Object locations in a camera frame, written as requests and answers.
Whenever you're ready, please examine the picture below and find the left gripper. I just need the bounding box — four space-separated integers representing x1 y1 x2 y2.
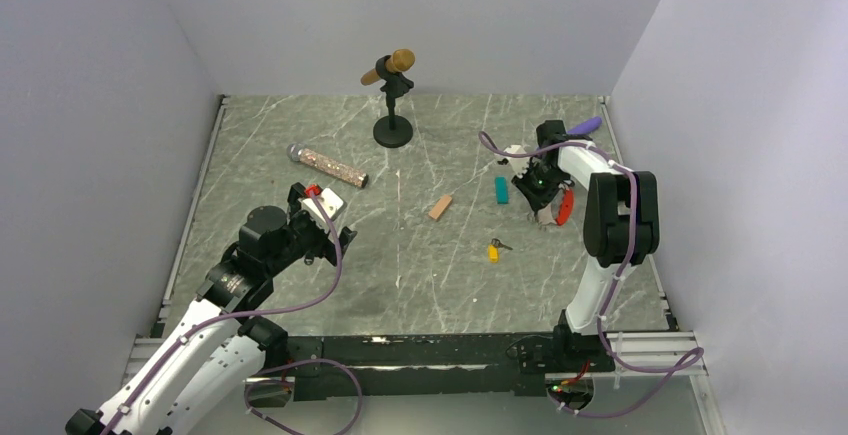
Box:
266 184 356 276

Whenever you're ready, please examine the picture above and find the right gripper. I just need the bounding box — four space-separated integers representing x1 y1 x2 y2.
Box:
512 162 566 213

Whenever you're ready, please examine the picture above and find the red carabiner keyring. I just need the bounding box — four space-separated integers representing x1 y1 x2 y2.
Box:
555 188 574 226

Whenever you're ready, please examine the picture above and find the yellow tag key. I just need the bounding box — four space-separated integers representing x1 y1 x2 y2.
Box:
487 238 513 263

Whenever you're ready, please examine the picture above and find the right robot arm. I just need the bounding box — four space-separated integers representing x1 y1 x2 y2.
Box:
507 120 660 371

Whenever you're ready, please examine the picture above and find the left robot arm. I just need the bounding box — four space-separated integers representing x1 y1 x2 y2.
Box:
65 183 356 434

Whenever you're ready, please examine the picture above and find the teal block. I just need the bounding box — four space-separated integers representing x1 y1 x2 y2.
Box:
494 176 509 205

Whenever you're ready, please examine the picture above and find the purple microphone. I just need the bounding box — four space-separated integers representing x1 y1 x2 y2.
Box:
568 116 603 135

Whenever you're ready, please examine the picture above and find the glitter microphone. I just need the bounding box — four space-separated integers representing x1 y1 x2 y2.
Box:
287 143 369 189

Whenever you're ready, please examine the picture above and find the wooden block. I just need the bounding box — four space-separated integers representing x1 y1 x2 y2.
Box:
428 194 453 221

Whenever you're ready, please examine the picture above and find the black microphone stand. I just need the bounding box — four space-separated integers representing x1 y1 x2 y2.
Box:
373 72 414 148

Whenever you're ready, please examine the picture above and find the gold microphone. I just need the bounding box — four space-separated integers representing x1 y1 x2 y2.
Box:
360 48 416 86

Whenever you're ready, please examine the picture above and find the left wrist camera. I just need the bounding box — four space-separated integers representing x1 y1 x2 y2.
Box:
300 185 347 224

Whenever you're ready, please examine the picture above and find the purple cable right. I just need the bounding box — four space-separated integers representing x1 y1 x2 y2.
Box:
478 130 705 420

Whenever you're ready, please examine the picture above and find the purple cable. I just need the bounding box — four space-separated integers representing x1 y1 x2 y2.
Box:
99 194 364 435
478 130 705 420

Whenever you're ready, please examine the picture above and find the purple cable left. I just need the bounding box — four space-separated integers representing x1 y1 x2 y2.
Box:
99 194 364 435

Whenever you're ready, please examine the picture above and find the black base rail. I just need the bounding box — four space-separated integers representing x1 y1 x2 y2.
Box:
247 326 615 407

